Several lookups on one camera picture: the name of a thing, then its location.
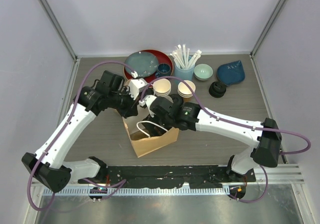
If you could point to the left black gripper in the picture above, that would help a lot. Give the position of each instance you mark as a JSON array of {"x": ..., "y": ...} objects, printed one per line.
[{"x": 131, "y": 110}]

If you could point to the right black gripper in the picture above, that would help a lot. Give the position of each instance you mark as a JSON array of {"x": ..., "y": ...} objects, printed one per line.
[{"x": 153, "y": 118}]

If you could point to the brown paper takeout bag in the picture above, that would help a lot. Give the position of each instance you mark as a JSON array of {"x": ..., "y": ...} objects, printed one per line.
[{"x": 147, "y": 145}]

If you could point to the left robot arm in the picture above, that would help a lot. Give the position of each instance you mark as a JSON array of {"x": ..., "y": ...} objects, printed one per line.
[{"x": 48, "y": 164}]

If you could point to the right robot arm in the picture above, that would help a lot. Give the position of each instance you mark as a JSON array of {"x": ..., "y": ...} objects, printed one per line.
[{"x": 263, "y": 143}]

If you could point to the green paper cup stack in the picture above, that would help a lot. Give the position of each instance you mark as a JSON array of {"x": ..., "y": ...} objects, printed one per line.
[{"x": 162, "y": 87}]

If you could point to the brown paper cup stack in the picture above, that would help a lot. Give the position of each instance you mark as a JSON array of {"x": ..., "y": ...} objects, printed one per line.
[{"x": 184, "y": 91}]

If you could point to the light blue straw holder cup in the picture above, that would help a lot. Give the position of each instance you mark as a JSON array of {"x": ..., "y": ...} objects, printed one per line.
[{"x": 184, "y": 74}]

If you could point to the dark blue ceramic mug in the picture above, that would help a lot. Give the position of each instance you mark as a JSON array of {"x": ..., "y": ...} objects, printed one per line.
[{"x": 163, "y": 69}]

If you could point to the grey-blue ceramic plate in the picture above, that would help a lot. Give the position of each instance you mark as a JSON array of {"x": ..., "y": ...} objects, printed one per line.
[{"x": 144, "y": 63}]

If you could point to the mint green ceramic bowl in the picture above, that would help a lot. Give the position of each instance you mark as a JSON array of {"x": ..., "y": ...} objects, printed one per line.
[{"x": 203, "y": 72}]

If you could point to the red round tray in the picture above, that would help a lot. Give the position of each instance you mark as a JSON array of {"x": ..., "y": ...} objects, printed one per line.
[{"x": 162, "y": 58}]

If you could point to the stack of black lids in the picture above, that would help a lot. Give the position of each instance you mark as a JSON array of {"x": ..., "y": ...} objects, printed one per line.
[{"x": 217, "y": 89}]

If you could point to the dark blue leaf plate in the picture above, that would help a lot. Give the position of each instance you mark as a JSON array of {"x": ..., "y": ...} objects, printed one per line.
[{"x": 231, "y": 73}]

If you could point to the aluminium front rail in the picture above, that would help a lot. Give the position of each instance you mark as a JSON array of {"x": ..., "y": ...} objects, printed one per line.
[{"x": 265, "y": 177}]

